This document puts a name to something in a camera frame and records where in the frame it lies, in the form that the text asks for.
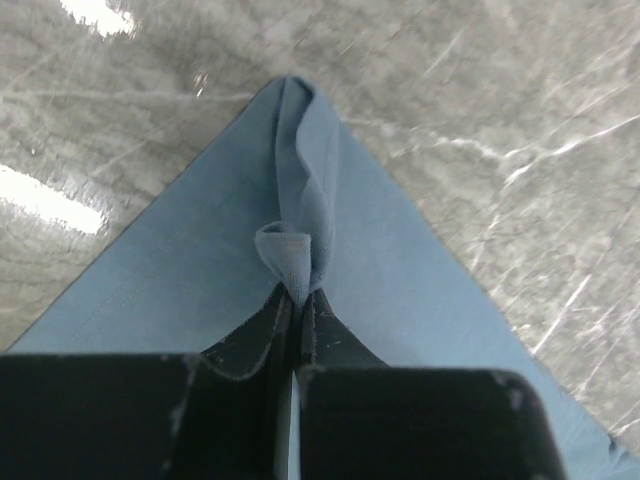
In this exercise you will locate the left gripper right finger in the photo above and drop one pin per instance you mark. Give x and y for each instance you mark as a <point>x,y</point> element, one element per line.
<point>363,419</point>

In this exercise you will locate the grey blue t shirt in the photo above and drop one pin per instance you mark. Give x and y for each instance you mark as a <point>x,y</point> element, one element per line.
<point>287,195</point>

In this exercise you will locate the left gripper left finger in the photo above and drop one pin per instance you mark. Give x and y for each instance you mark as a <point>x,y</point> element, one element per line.
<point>208,415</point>

